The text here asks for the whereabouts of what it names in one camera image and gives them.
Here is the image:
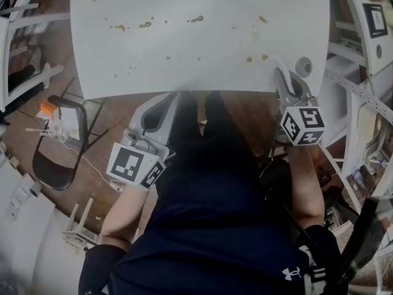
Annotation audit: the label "white wiping cloth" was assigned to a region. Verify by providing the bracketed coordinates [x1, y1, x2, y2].
[266, 53, 292, 95]

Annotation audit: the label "person's black trousers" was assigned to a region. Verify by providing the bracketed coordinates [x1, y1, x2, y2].
[167, 90, 265, 178]

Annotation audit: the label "person's right forearm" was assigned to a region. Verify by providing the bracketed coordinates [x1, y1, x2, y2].
[285, 143, 326, 227]

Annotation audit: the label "white papers on chair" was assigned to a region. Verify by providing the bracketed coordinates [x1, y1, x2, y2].
[58, 106, 81, 141]

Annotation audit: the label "black framed picture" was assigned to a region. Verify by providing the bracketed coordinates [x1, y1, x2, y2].
[362, 2, 389, 39]

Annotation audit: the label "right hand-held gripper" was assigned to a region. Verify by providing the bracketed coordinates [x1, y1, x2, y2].
[273, 67, 326, 147]

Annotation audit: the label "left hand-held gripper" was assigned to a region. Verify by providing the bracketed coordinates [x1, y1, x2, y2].
[106, 91, 182, 192]

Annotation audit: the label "white shelf unit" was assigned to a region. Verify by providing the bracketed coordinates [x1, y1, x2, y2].
[319, 69, 393, 208]

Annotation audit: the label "white charger cable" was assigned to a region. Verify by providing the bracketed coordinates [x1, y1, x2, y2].
[63, 140, 124, 192]

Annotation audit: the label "small white side table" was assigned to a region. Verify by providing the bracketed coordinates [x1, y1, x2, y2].
[0, 3, 71, 113]

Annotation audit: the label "black folding chair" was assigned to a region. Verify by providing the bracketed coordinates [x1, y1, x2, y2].
[32, 95, 107, 192]

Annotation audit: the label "white desk with grommet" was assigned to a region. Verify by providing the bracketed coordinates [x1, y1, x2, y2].
[337, 0, 393, 76]

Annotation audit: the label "person's navy shirt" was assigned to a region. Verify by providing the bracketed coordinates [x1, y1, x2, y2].
[78, 152, 341, 295]

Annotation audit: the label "white stained table top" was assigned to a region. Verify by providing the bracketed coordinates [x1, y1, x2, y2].
[69, 0, 331, 101]

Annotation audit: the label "black office chair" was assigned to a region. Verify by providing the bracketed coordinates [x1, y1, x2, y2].
[319, 186, 393, 295]

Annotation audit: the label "white wooden stool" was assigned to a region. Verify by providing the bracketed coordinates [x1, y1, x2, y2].
[63, 197, 101, 246]

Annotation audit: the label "person's left forearm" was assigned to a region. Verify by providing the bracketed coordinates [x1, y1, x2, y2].
[100, 183, 151, 245]

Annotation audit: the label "orange box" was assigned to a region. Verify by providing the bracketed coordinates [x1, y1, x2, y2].
[40, 101, 59, 119]

